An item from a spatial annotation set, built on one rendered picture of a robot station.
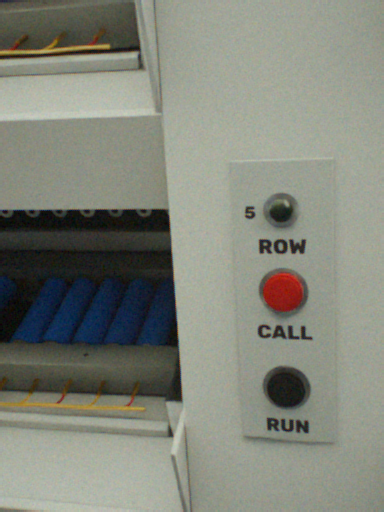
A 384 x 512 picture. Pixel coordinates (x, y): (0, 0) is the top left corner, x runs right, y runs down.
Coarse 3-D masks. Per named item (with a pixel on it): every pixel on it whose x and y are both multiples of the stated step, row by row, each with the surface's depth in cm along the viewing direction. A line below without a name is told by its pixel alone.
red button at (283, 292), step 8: (272, 280) 28; (280, 280) 28; (288, 280) 28; (296, 280) 28; (264, 288) 29; (272, 288) 28; (280, 288) 28; (288, 288) 28; (296, 288) 28; (264, 296) 29; (272, 296) 28; (280, 296) 28; (288, 296) 28; (296, 296) 28; (272, 304) 29; (280, 304) 28; (288, 304) 28; (296, 304) 28
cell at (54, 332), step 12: (72, 288) 47; (84, 288) 47; (96, 288) 48; (72, 300) 46; (84, 300) 46; (60, 312) 45; (72, 312) 45; (84, 312) 46; (60, 324) 44; (72, 324) 44; (48, 336) 43; (60, 336) 43; (72, 336) 44
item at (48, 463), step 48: (0, 240) 51; (48, 240) 50; (96, 240) 49; (144, 240) 48; (0, 432) 40; (48, 432) 39; (96, 432) 39; (0, 480) 37; (48, 480) 37; (96, 480) 36; (144, 480) 36
